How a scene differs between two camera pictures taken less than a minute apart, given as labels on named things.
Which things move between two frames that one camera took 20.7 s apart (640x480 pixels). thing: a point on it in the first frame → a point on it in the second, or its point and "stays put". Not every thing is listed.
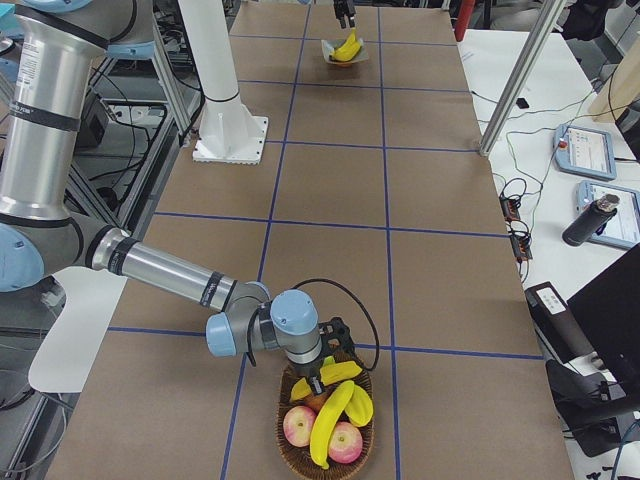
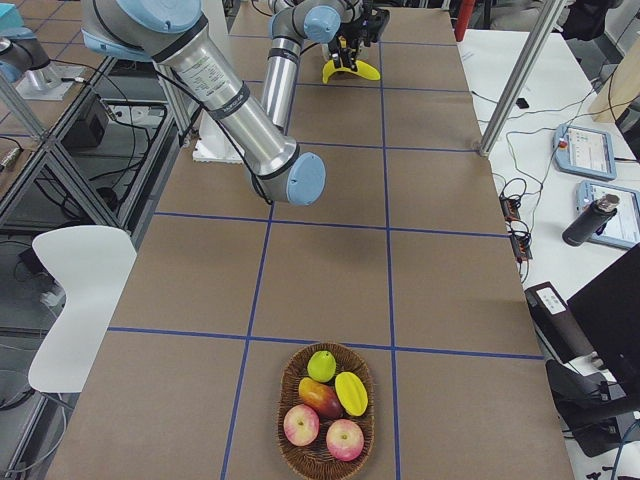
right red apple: x=345 y=443 stays put
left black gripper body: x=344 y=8 → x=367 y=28
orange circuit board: x=510 y=209 stays put
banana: x=325 y=420 → x=364 y=70
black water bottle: x=593 y=221 stays put
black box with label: x=558 y=323 stays put
